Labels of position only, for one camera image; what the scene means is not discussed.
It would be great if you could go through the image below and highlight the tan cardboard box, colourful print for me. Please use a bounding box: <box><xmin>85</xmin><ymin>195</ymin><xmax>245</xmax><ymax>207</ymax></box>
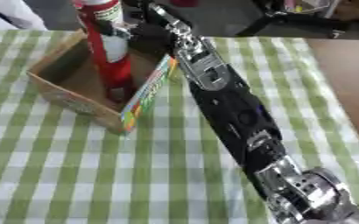
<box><xmin>25</xmin><ymin>28</ymin><xmax>181</xmax><ymax>136</ymax></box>

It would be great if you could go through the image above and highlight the red bottle with white label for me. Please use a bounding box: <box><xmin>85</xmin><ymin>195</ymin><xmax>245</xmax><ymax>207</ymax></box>
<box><xmin>70</xmin><ymin>0</ymin><xmax>137</xmax><ymax>103</ymax></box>

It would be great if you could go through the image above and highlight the small red object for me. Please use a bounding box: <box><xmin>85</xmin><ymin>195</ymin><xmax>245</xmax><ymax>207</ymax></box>
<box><xmin>168</xmin><ymin>0</ymin><xmax>201</xmax><ymax>8</ymax></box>

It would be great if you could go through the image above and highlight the black chair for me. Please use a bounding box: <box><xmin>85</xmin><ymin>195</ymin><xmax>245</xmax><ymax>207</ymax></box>
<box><xmin>235</xmin><ymin>0</ymin><xmax>351</xmax><ymax>39</ymax></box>

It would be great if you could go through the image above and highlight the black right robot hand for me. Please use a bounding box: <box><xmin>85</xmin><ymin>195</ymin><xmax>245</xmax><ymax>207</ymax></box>
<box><xmin>96</xmin><ymin>0</ymin><xmax>195</xmax><ymax>57</ymax></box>

